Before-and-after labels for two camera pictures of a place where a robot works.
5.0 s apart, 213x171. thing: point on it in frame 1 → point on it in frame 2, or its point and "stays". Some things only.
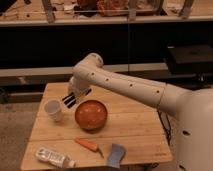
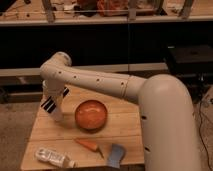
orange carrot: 89,144 stays
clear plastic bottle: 46,155 stays
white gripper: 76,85 → 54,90
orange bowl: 91,115 stays
